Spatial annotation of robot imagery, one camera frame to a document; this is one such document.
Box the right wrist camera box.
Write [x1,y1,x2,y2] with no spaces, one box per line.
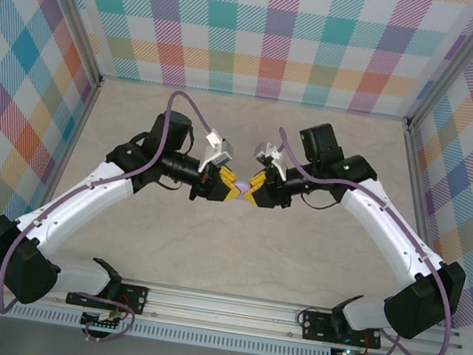
[250,138,292,180]

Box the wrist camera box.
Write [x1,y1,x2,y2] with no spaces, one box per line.
[199,129,238,173]
[250,138,292,180]

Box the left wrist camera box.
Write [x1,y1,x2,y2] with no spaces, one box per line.
[199,129,238,173]

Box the aluminium table edge rail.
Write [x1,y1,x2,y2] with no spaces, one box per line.
[374,122,472,327]
[18,68,106,252]

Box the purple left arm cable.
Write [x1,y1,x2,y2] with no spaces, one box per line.
[0,67,221,355]

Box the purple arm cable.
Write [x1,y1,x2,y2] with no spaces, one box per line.
[244,126,473,355]
[0,67,221,355]

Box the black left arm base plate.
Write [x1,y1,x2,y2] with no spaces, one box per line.
[64,273,152,318]

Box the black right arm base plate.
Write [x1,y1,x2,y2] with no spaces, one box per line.
[299,309,386,352]

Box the perforated grey cable tray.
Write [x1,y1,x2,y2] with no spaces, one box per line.
[0,300,333,355]

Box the aluminium frame post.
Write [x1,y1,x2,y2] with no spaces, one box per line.
[13,0,118,88]
[403,0,473,144]

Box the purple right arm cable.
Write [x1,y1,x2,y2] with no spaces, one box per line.
[244,126,473,355]

